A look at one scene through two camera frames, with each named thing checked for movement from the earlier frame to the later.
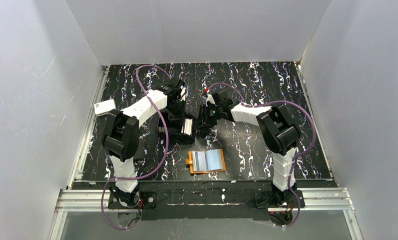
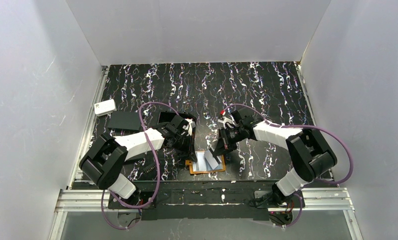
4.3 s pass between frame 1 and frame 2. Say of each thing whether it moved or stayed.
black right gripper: moved
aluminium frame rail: stayed
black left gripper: moved
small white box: stayed
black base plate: stayed
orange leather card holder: stayed
